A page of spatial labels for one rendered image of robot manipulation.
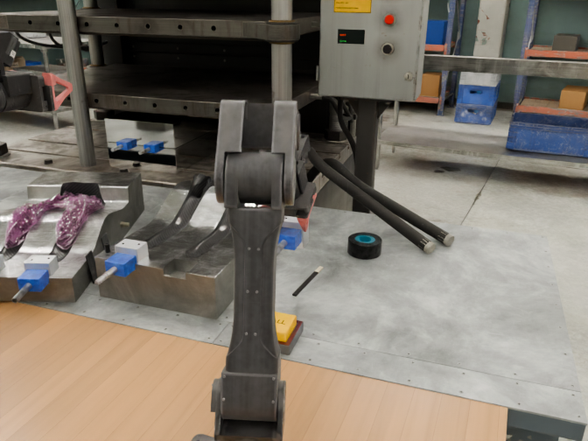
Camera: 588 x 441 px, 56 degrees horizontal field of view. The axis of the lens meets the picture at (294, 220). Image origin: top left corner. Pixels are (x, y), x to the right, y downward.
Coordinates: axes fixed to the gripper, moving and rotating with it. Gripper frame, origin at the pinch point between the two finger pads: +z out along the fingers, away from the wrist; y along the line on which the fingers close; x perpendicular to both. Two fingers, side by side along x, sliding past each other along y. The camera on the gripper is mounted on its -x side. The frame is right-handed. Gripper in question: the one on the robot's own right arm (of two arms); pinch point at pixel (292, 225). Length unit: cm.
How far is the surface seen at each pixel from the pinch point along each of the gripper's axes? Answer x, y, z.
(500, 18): -559, -43, 273
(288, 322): 19.3, -4.5, 3.1
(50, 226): 6, 55, 4
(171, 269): 13.3, 21.2, 2.1
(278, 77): -62, 24, 11
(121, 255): 14.9, 29.6, -2.4
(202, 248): 4.8, 19.0, 5.4
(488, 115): -453, -43, 329
